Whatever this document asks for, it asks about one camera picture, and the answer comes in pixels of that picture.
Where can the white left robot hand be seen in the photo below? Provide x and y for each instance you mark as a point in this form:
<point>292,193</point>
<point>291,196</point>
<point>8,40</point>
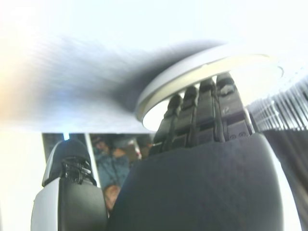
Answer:
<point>192,180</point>

